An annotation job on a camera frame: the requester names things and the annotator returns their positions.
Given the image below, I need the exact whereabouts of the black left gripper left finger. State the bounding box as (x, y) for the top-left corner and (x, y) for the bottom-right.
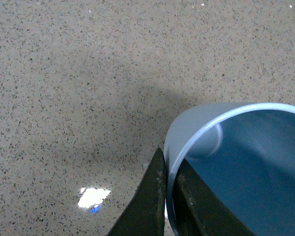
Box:
(108, 148), (167, 236)

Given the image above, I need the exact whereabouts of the light blue plastic cup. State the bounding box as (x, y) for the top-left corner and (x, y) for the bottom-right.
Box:
(164, 102), (295, 236)

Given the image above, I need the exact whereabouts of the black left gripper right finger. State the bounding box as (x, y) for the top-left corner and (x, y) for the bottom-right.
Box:
(174, 160), (254, 236)

